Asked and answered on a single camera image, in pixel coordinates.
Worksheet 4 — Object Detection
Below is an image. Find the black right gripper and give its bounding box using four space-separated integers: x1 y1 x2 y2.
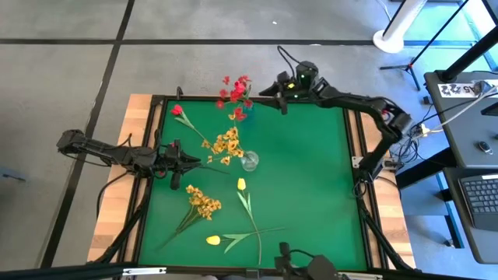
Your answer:
258 71 296 117

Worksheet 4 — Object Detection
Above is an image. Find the red small-blossom flower bunch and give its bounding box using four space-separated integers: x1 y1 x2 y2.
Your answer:
216 75 254 122

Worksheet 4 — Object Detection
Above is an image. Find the white paper label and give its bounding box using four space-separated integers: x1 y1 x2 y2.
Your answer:
437 81 479 98

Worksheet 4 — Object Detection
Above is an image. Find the white cable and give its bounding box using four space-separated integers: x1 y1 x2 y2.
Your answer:
439 85 498 129

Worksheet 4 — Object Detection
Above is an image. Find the silver aluminium bracket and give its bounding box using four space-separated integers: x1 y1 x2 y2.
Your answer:
122 266 167 276
338 271 384 279

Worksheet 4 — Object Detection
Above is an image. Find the white round-base pole stand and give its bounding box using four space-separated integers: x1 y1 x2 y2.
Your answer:
372 0 429 54

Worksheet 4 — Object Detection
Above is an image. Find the yellow artificial tulip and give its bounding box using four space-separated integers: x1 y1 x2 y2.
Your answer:
236 177 264 266
205 226 286 254

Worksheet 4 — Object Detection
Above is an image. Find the yellow small-blossom flower bunch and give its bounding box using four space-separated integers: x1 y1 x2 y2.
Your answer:
157 184 223 252
201 126 252 166

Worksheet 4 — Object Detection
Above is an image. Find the green table mat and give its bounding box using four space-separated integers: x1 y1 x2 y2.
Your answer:
138 99 369 271

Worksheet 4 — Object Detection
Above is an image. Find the clear glass vase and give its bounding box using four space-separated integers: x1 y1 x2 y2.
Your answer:
240 150 261 173

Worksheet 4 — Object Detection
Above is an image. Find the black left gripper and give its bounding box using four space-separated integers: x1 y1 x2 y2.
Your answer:
153 138 203 191

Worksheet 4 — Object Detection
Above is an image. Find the black desk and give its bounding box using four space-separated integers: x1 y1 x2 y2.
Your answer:
423 69 498 169

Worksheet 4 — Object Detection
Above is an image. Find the grey desk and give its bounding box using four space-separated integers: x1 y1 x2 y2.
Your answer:
443 166 498 265

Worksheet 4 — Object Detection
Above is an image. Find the blue glass vase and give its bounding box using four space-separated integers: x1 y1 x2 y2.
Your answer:
241 103 257 126

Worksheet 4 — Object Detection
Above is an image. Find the dark grey keyboard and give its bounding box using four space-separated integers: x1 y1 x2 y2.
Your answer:
458 173 498 231

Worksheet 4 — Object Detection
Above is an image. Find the thick black pole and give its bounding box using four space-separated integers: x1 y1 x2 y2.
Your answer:
435 25 498 83

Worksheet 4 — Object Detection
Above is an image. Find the thin black tripod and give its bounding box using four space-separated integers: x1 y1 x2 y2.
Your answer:
379 0 472 91

